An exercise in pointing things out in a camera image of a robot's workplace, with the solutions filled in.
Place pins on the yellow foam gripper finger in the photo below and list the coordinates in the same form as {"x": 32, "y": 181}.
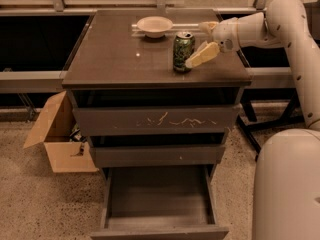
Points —
{"x": 205, "y": 52}
{"x": 207, "y": 27}

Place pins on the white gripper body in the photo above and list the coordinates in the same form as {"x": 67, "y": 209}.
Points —
{"x": 224, "y": 34}

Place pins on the green soda can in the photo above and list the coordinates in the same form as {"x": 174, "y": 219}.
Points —
{"x": 183, "y": 48}

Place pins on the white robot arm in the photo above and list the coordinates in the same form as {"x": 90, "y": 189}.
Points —
{"x": 287, "y": 176}

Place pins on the grey top drawer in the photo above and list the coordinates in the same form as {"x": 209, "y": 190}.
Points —
{"x": 155, "y": 120}

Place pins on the grey drawer cabinet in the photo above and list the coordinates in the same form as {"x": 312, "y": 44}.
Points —
{"x": 118, "y": 66}

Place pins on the grey middle drawer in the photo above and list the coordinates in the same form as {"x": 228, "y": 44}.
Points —
{"x": 156, "y": 155}

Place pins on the grey open bottom drawer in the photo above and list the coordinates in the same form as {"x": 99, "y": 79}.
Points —
{"x": 159, "y": 203}

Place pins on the white ceramic bowl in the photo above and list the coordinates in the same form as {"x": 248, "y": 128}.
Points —
{"x": 154, "y": 26}

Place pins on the open cardboard box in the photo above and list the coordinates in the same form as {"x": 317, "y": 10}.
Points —
{"x": 53, "y": 128}

